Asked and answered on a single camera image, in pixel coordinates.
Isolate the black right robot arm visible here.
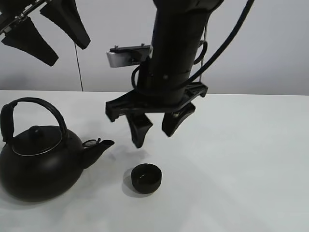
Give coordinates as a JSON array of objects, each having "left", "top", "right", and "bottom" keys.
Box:
[{"left": 106, "top": 0, "right": 221, "bottom": 148}]

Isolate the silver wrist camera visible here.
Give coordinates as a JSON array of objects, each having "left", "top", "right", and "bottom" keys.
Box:
[{"left": 107, "top": 43, "right": 152, "bottom": 68}]

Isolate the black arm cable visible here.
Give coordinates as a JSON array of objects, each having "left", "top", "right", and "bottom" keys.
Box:
[{"left": 178, "top": 0, "right": 255, "bottom": 85}]

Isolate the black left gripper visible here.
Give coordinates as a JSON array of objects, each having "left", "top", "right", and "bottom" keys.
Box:
[{"left": 0, "top": 0, "right": 91, "bottom": 66}]

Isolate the small black teacup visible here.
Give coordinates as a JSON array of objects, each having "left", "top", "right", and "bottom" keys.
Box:
[{"left": 130, "top": 163, "right": 162, "bottom": 194}]

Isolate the black round teapot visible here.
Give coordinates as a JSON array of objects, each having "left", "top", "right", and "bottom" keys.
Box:
[{"left": 0, "top": 97, "right": 114, "bottom": 202}]

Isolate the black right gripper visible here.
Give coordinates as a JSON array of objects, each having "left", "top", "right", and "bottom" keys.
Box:
[{"left": 105, "top": 82, "right": 208, "bottom": 148}]

